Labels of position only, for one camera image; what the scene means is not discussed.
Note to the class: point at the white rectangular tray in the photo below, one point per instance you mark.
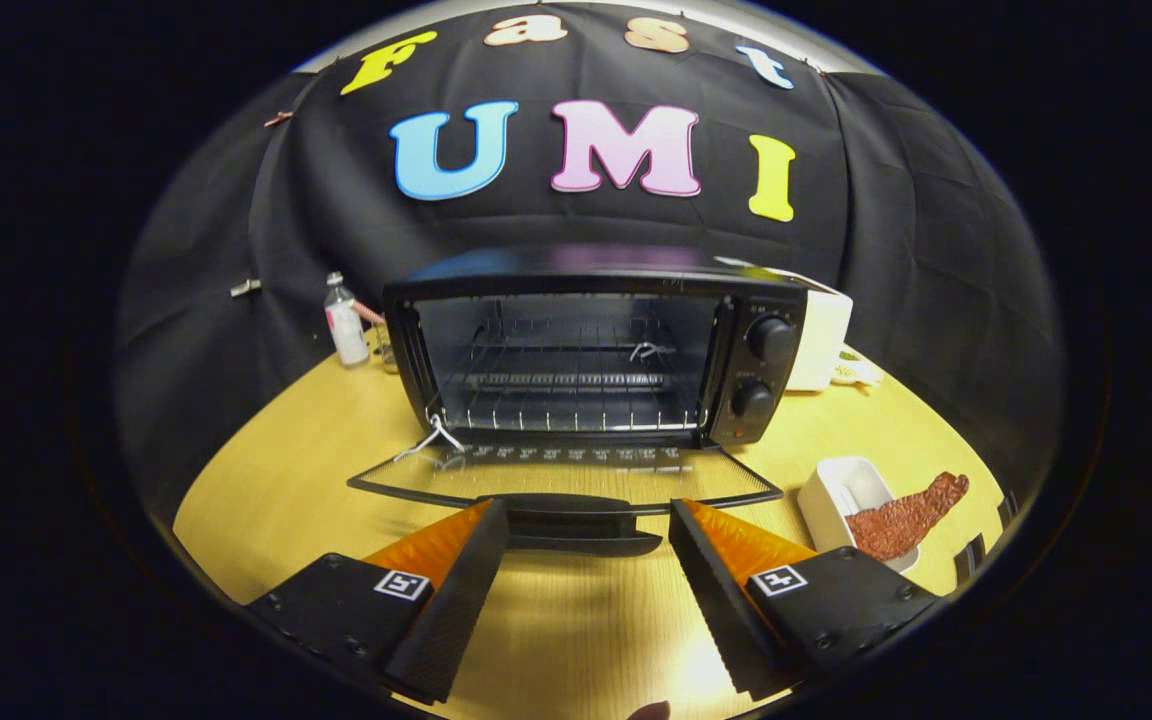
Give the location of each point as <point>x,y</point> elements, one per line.
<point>836,500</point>

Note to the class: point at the small patterned dish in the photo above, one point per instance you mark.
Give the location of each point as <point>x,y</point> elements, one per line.
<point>854,372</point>

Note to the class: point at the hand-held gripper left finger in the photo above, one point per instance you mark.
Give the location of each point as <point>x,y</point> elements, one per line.
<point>461,600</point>

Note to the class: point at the white bread toaster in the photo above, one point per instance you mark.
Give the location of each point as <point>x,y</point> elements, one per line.
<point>826,330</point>

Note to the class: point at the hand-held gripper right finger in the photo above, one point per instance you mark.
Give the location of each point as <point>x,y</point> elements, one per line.
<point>711,600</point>

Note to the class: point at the black toaster oven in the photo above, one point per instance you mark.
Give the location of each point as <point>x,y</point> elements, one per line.
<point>596,275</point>

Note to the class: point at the dark slatted object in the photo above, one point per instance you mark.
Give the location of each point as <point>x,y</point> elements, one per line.
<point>971,555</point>

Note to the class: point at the brown meat slice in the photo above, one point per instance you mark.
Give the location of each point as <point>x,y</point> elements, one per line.
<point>901,522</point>

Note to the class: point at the clear plastic bottle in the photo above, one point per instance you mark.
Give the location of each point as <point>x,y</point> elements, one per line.
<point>345,325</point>

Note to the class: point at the metal clip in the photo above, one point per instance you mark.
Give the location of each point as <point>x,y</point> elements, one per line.
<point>246,288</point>

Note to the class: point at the pink clip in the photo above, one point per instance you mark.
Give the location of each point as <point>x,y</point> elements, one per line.
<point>278,119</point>

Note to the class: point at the small glass container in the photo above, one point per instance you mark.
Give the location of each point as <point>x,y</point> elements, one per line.
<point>383,350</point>

